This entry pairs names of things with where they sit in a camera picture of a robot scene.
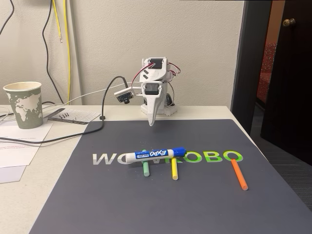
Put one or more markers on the blue Expo dry-erase marker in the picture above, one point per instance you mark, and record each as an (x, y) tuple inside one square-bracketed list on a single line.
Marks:
[(156, 153)]

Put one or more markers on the green chalk stick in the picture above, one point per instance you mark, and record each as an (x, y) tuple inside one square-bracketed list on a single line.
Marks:
[(146, 169)]

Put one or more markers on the yellow chalk stick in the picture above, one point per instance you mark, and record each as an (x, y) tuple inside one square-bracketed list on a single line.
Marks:
[(174, 170)]

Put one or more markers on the lined white paper sheet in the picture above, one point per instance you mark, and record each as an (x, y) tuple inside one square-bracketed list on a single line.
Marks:
[(83, 115)]

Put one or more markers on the dark grey WOWROBO mat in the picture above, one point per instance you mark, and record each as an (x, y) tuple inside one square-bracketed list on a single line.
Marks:
[(146, 207)]

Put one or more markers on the orange chalk stick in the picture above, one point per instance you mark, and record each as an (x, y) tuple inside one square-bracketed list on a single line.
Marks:
[(239, 175)]

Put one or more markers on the green world-map paper cup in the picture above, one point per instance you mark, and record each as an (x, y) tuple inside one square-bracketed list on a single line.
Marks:
[(24, 109)]

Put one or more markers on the dark brown door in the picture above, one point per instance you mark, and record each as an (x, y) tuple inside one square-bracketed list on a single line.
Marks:
[(292, 85)]

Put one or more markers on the printed white paper sheet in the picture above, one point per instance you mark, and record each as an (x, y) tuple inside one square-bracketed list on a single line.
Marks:
[(17, 151)]

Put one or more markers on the brass door knob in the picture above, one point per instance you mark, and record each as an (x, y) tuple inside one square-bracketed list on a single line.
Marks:
[(289, 22)]

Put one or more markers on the plain white paper sheet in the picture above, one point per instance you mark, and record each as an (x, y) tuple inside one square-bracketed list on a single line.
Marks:
[(9, 174)]

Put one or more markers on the small gripper camera module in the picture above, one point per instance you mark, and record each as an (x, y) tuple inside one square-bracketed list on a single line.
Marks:
[(124, 96)]

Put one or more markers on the dark grey door frame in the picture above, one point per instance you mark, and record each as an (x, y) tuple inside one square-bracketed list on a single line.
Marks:
[(253, 61)]

